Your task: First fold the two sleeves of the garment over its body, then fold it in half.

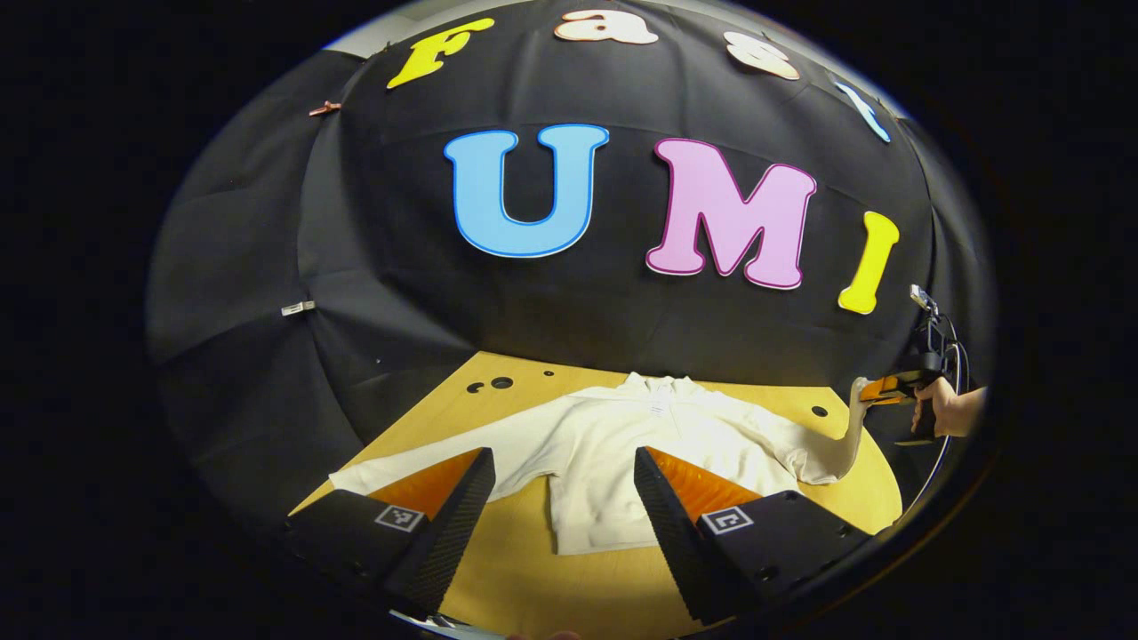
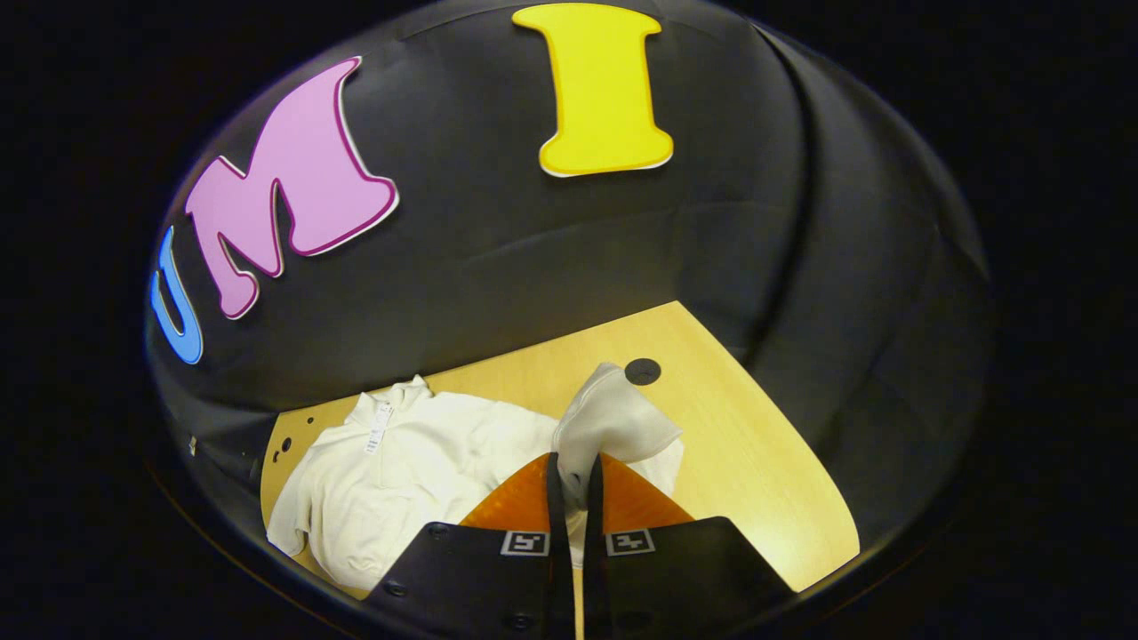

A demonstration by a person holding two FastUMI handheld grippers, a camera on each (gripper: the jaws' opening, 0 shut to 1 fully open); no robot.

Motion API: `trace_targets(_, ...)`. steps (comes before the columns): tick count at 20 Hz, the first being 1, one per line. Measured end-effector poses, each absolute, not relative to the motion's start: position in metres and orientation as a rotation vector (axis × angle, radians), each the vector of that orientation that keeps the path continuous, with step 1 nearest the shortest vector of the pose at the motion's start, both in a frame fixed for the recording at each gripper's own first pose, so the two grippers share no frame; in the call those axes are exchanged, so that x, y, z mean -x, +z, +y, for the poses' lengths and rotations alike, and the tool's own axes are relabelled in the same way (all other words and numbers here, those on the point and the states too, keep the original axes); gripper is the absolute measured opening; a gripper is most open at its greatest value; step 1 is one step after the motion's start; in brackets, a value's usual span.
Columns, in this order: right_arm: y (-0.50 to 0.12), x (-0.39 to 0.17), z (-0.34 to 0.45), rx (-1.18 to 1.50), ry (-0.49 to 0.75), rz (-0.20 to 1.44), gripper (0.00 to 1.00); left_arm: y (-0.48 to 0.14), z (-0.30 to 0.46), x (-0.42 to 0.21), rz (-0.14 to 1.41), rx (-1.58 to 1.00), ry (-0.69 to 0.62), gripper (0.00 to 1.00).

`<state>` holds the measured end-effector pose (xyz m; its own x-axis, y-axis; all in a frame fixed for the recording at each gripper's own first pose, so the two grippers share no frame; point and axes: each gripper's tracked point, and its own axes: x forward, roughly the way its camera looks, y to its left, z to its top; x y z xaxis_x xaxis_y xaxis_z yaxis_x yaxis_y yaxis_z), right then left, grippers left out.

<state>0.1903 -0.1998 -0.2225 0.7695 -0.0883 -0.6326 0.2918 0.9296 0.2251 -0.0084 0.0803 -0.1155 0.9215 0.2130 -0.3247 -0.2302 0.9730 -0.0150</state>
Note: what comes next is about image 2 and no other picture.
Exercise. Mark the black backdrop cloth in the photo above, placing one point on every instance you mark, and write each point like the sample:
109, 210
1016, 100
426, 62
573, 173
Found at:
533, 249

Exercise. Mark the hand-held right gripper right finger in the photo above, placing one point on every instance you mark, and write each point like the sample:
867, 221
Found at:
594, 533

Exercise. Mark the white sweatshirt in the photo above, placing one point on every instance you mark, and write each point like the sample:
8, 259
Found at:
400, 498

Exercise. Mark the black round table grommet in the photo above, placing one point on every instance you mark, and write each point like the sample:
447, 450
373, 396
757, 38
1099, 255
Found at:
642, 371

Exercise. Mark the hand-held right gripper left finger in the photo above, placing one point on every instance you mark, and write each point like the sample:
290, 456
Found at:
557, 516

